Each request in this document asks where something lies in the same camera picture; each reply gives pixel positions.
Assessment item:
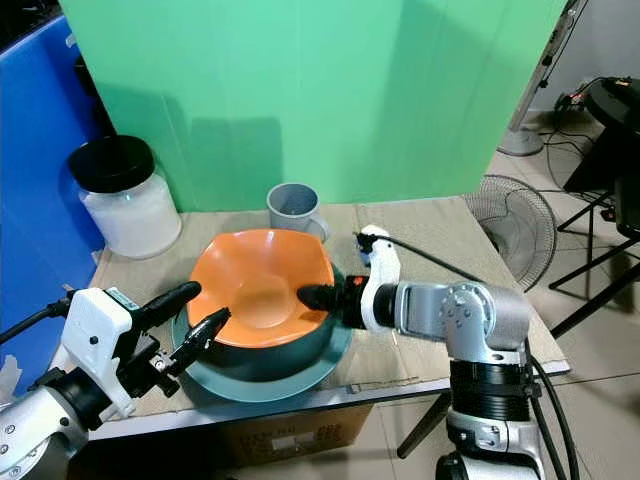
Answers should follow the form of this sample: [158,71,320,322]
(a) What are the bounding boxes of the dark metal table leg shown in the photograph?
[395,393,453,461]

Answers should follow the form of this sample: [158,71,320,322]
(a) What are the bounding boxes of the orange bowl with dark outside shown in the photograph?
[187,228,337,383]

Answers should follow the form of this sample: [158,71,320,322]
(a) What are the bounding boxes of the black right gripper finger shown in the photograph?
[298,284,347,312]

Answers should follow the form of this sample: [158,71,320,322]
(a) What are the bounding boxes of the white floor stand with base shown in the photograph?
[500,0,591,158]

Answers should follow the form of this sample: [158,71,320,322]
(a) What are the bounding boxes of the teal round plate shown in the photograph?
[172,300,353,403]

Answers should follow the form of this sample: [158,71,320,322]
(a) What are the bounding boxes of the blue panel board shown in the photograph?
[0,15,107,401]

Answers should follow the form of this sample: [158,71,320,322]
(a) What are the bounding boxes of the green backdrop board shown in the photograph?
[57,0,571,214]

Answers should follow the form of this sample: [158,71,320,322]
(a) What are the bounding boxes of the brown cardboard box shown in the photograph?
[222,405,371,468]

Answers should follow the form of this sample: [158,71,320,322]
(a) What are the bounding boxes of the wire-cage floor fan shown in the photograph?
[463,175,558,293]

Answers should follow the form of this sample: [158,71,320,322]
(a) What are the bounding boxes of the black metal stand legs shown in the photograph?
[550,190,640,341]

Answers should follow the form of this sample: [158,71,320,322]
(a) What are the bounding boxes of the black round-topped equipment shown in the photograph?
[565,75,640,196]

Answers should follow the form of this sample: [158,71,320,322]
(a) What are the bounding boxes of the grey mug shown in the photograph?
[266,183,330,244]

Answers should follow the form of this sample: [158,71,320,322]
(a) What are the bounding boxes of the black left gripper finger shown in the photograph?
[138,281,203,329]
[170,308,231,376]

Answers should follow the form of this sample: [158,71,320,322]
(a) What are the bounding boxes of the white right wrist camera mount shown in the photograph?
[356,225,403,334]

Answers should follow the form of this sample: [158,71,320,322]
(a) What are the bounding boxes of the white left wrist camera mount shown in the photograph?
[63,287,151,421]

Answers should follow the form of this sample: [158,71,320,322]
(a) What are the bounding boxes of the white-filled jar with black lid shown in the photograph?
[68,135,173,261]

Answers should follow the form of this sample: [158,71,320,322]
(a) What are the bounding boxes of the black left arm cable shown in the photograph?
[0,293,77,346]

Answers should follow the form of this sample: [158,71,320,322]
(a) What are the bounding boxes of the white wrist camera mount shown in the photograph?
[356,225,403,334]
[63,287,151,421]

